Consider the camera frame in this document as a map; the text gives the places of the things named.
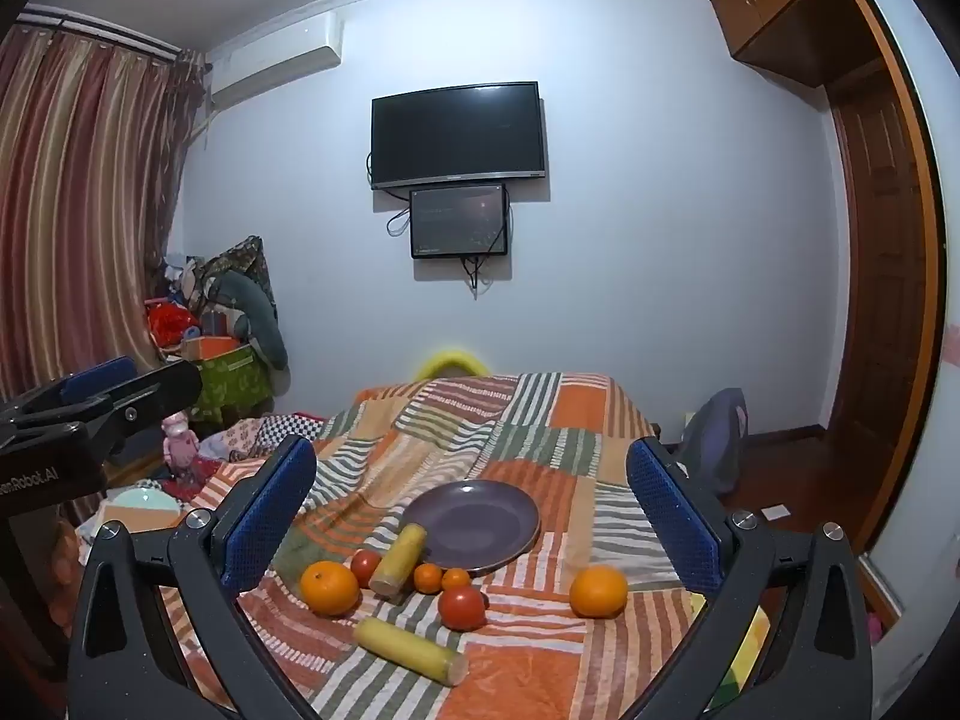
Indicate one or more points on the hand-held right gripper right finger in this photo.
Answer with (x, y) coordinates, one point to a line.
(675, 517)

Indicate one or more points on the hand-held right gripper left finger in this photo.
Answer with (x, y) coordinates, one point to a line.
(270, 517)

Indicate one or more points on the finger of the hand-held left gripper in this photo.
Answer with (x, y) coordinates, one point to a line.
(97, 381)
(150, 392)

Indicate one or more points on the large orange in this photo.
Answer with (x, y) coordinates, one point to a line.
(330, 589)
(598, 591)

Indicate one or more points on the small red tomato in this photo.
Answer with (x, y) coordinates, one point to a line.
(365, 566)

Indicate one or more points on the yellow corn cob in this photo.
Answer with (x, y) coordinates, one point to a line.
(397, 562)
(409, 649)

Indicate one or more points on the small mandarin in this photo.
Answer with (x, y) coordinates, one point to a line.
(428, 579)
(455, 579)

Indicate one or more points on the purple plate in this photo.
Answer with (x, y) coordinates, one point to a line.
(480, 521)

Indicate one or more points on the large red tomato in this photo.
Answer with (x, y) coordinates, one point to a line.
(461, 607)

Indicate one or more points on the pink toy figure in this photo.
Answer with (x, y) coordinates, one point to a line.
(180, 442)

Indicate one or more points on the red bag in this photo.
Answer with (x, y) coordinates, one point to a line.
(169, 322)

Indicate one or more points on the orange box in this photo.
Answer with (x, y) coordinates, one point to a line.
(210, 347)

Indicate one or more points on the green patterned box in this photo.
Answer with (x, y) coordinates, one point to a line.
(232, 386)

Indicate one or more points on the grey purple backpack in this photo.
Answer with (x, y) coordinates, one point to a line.
(716, 442)

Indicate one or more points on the floral cloth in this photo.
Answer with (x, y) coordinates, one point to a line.
(232, 439)

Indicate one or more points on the black white checkered cloth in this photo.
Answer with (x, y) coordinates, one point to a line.
(289, 427)

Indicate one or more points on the white paper sheet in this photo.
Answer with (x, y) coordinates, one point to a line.
(776, 511)

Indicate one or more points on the pale green round lid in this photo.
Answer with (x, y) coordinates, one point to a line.
(146, 506)

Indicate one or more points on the grey plush toy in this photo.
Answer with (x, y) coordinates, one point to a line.
(255, 315)

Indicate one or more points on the dark patterned cloth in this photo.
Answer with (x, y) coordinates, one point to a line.
(240, 259)

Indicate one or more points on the striped patchwork blanket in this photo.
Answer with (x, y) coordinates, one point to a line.
(525, 427)

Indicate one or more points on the striped red curtain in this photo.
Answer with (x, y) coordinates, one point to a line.
(75, 202)

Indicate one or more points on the yellow curved object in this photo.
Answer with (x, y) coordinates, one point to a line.
(450, 356)

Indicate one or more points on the brown wooden door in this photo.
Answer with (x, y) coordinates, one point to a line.
(877, 277)

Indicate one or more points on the white air conditioner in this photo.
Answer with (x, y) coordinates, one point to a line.
(277, 64)

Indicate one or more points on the wooden overhead cabinet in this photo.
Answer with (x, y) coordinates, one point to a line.
(757, 7)

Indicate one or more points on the small black wall monitor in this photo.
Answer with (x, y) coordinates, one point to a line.
(457, 221)

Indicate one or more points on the curtain rail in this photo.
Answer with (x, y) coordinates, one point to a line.
(97, 30)

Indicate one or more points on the black wall television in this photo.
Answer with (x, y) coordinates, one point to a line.
(457, 135)

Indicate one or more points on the wooden door frame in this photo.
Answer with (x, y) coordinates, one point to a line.
(926, 202)

